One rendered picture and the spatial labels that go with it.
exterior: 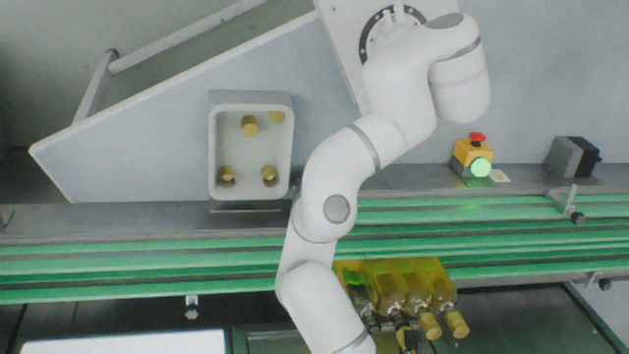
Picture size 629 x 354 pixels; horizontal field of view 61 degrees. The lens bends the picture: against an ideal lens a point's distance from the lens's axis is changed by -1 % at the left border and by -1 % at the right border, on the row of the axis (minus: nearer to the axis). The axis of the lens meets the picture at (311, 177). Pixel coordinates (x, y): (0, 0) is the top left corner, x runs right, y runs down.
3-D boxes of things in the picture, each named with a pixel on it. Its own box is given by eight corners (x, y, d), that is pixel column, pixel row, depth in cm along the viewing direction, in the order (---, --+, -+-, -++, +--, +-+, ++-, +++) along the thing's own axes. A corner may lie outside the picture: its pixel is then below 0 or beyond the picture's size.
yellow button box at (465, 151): (448, 162, 136) (461, 177, 129) (455, 136, 132) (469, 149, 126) (474, 162, 137) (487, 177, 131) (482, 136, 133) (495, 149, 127)
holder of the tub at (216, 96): (207, 199, 128) (208, 217, 121) (208, 88, 114) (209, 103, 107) (279, 198, 131) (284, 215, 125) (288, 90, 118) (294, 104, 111)
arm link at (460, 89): (411, 104, 99) (453, 141, 85) (392, 39, 92) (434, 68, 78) (458, 83, 99) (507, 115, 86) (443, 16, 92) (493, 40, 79)
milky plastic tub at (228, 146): (207, 180, 125) (208, 201, 117) (207, 88, 113) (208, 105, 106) (281, 179, 128) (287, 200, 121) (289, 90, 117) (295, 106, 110)
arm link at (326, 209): (338, 134, 89) (263, 179, 86) (359, 112, 76) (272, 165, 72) (382, 205, 88) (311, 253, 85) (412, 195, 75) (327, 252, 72)
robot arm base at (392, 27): (355, 10, 104) (385, 29, 91) (415, -12, 105) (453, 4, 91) (372, 82, 112) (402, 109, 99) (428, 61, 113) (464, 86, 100)
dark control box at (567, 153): (544, 162, 141) (563, 178, 134) (553, 135, 138) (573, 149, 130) (571, 161, 143) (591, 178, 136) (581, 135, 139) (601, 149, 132)
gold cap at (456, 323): (455, 324, 111) (464, 339, 108) (441, 322, 110) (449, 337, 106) (463, 311, 110) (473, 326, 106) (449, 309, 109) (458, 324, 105)
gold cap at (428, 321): (416, 324, 109) (424, 341, 105) (419, 312, 107) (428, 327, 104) (431, 324, 110) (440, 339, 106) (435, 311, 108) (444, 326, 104)
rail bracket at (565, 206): (538, 194, 130) (570, 225, 119) (547, 167, 126) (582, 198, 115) (552, 194, 131) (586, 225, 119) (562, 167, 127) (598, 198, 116)
